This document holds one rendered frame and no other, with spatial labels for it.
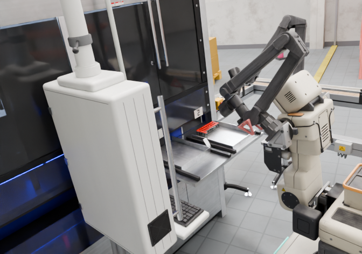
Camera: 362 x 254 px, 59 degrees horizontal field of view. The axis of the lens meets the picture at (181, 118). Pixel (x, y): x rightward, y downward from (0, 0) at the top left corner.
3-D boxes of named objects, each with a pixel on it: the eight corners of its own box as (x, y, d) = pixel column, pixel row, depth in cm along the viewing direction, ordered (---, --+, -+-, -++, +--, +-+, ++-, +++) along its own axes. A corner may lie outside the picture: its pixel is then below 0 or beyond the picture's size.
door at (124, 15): (97, 130, 170) (67, 14, 147) (161, 101, 199) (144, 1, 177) (98, 130, 169) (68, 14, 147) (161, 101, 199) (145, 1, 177)
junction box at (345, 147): (333, 152, 260) (334, 141, 256) (336, 149, 263) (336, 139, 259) (349, 155, 251) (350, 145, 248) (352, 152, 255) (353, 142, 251)
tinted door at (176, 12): (161, 100, 200) (145, 1, 177) (206, 80, 227) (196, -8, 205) (162, 101, 199) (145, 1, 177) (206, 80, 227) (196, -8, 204)
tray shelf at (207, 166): (138, 163, 203) (137, 160, 203) (208, 121, 248) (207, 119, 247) (195, 187, 171) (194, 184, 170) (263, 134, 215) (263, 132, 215)
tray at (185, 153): (143, 156, 206) (143, 152, 204) (172, 140, 222) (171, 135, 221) (182, 171, 183) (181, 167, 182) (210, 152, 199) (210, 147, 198)
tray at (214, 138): (192, 139, 220) (191, 134, 219) (215, 124, 236) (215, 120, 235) (233, 151, 197) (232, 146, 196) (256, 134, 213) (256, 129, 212)
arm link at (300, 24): (308, 12, 173) (309, 17, 182) (282, 14, 179) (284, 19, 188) (303, 94, 173) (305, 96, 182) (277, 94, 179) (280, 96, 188)
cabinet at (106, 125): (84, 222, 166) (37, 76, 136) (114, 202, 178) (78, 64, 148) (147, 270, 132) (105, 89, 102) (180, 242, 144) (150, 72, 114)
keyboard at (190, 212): (131, 199, 178) (130, 196, 177) (150, 187, 187) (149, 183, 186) (186, 227, 152) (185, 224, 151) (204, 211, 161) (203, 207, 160)
